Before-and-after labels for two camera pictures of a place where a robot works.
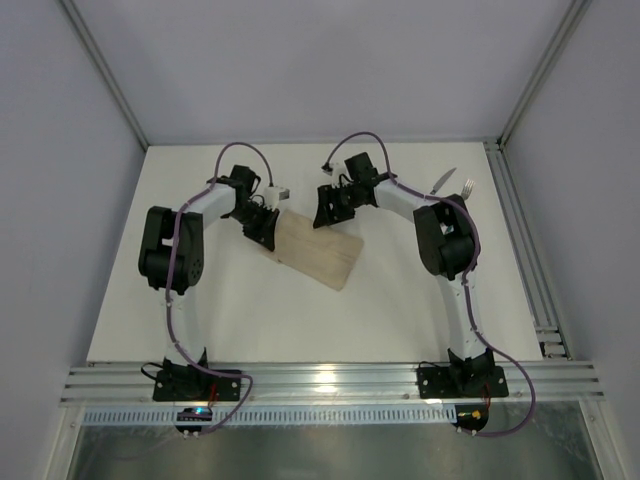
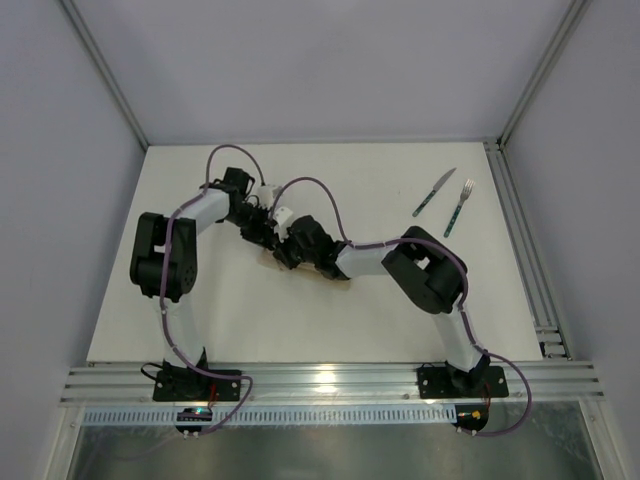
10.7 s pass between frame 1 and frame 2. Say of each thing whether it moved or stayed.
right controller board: stayed
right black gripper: moved
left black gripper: stayed
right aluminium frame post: stayed
